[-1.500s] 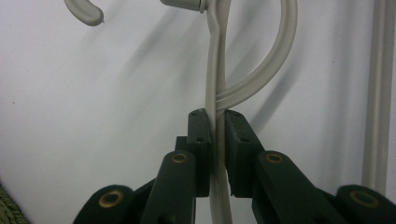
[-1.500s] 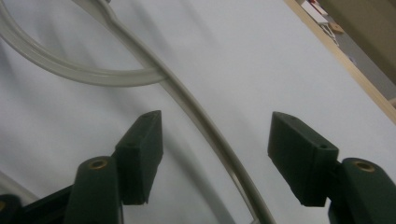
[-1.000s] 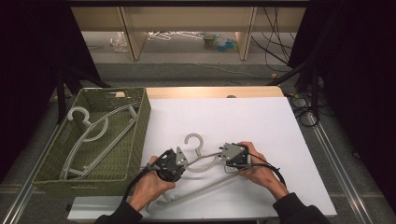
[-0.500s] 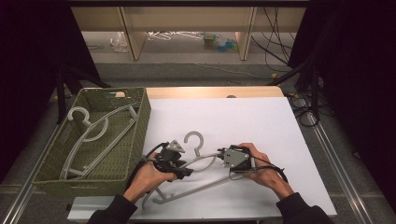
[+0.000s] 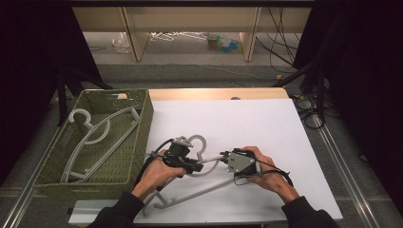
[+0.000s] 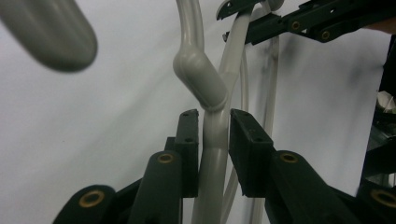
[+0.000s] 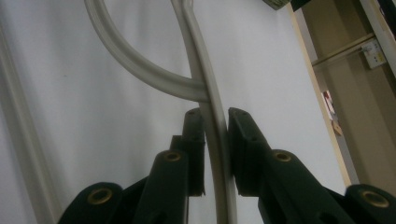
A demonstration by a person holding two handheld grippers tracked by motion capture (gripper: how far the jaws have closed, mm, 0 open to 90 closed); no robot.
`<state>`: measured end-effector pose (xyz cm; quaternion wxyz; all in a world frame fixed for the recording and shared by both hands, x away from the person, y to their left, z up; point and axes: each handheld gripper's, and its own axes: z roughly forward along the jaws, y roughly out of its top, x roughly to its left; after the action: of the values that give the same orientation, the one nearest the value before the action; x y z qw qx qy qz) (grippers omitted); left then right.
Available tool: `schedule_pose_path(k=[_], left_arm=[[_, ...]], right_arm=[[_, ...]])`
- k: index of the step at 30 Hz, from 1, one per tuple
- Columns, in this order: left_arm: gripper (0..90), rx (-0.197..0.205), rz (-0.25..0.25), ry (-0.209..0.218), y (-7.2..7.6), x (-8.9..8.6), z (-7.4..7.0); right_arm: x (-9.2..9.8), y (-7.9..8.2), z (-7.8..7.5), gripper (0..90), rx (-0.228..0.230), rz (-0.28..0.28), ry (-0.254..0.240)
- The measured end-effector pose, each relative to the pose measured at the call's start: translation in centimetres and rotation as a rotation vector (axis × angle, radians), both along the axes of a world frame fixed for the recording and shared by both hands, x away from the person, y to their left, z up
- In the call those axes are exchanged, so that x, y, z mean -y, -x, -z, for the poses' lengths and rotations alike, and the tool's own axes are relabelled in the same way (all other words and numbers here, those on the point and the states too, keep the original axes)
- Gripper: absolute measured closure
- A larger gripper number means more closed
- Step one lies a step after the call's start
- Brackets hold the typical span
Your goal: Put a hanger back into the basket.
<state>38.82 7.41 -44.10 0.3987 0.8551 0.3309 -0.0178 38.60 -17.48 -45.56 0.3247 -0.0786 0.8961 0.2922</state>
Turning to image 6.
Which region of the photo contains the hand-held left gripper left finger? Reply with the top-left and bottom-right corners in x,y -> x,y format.
163,108 -> 201,199

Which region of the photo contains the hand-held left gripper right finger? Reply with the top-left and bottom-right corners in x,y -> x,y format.
229,107 -> 276,198

